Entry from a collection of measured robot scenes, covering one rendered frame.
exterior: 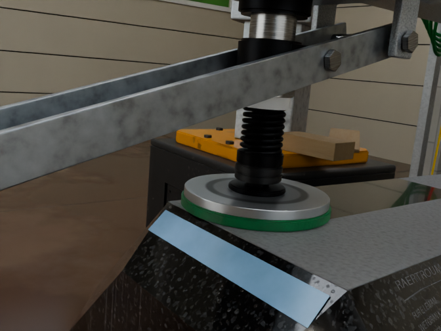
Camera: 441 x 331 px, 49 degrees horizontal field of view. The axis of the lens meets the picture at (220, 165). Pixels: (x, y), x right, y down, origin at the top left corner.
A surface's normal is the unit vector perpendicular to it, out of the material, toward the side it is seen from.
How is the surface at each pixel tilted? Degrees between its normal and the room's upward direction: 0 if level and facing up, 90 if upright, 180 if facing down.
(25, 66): 90
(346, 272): 0
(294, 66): 90
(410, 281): 45
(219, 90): 90
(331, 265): 0
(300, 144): 90
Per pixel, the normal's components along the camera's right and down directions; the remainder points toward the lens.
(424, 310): 0.51, -0.55
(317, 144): -0.72, 0.07
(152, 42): 0.59, 0.21
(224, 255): -0.48, -0.67
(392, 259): 0.08, -0.98
